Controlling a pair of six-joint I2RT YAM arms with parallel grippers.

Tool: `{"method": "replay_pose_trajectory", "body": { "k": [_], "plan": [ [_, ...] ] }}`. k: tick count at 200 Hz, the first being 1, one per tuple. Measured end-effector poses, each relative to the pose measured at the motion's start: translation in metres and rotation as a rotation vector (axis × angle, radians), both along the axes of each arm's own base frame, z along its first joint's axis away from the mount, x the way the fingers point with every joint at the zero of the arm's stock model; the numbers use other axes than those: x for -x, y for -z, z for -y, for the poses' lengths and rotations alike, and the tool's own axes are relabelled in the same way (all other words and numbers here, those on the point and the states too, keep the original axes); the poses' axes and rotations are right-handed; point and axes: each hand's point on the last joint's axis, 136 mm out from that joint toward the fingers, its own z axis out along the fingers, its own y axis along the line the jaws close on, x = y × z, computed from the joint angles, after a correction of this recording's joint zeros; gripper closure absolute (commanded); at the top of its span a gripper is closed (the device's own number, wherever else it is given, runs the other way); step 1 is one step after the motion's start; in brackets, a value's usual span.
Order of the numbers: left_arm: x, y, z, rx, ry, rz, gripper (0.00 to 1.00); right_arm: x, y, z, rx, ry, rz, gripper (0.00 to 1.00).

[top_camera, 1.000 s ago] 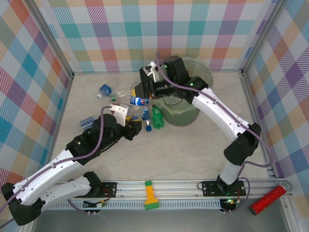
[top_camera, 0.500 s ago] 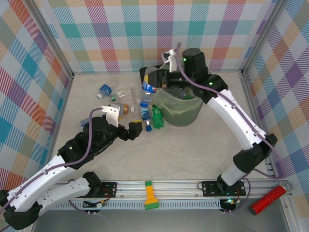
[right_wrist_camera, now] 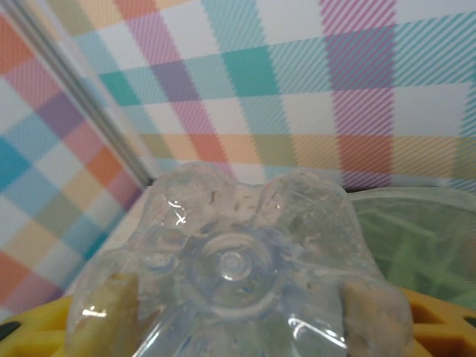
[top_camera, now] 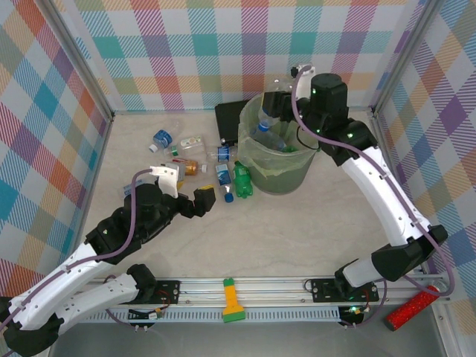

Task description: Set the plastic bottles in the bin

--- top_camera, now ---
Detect dark blue label water bottle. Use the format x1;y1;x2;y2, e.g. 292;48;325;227
258;77;289;132

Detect light blue label water bottle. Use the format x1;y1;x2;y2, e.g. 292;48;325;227
214;163;235;204

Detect clear label-free plastic bottle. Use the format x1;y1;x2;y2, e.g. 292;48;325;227
251;128;289;152

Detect red label tea bottle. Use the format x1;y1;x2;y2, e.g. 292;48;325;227
165;158;210;178

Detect clear bottle dark blue band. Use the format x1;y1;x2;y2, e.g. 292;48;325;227
206;144;239;163

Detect crushed blue-label bottle white cap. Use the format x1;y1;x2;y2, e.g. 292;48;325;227
148;120;184;153

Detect grey round waste bin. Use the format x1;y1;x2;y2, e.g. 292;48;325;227
237;89;321;194

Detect black flat case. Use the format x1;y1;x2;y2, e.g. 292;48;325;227
214;99;250;147

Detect green and yellow block stack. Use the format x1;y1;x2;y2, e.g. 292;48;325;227
222;277;246;324

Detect grey metal panel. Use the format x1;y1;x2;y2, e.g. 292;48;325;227
46;321;447;357

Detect red glitter cylinder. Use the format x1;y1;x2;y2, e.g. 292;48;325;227
385;285;442;331

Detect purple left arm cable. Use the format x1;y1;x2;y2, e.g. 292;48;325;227
0;167;153;332

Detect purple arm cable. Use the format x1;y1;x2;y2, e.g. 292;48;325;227
292;65;457;330
0;167;153;332

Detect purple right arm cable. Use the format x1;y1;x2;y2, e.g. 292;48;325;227
292;65;457;330

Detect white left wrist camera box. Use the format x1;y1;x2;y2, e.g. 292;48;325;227
148;165;180;199

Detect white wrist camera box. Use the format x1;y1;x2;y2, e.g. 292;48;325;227
291;63;318;79
148;165;180;199

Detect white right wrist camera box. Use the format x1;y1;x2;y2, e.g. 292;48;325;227
291;63;318;79

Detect aluminium table side rail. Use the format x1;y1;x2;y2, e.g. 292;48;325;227
72;115;115;261
367;107;428;276

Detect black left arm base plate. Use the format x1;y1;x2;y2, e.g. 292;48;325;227
126;278;182;306

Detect aluminium frame post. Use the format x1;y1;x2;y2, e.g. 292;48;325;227
44;0;115;123
370;0;443;116

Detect aluminium table end rail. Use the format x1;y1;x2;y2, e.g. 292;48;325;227
111;107;375;115

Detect small wired connector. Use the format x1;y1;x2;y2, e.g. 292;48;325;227
338;303;373;330
128;305;170;332

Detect aluminium mounting rail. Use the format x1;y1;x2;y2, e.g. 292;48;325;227
39;275;453;310

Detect slotted grey cable duct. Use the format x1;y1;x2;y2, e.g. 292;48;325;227
59;309;345;324

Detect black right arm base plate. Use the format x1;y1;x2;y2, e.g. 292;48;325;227
310;278;380;304

